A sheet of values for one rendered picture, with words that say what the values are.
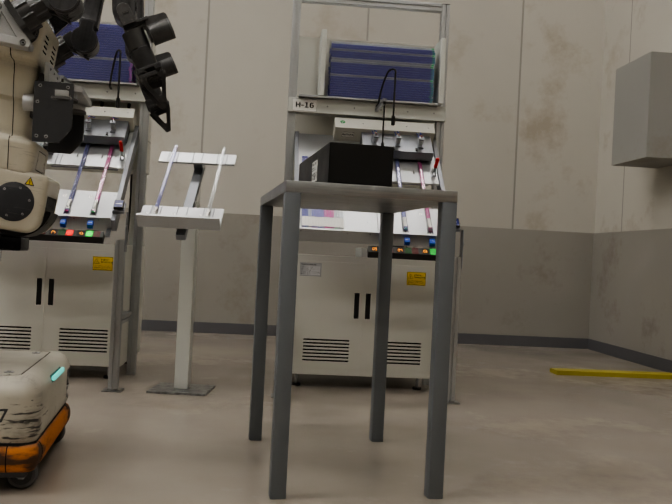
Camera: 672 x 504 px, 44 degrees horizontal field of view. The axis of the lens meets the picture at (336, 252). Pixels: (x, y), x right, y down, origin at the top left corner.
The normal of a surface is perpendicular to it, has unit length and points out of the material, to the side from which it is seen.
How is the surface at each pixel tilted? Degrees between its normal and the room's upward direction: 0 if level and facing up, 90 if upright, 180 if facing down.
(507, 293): 90
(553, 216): 90
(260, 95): 90
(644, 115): 90
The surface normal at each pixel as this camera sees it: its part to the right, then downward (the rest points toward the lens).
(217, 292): 0.09, 0.00
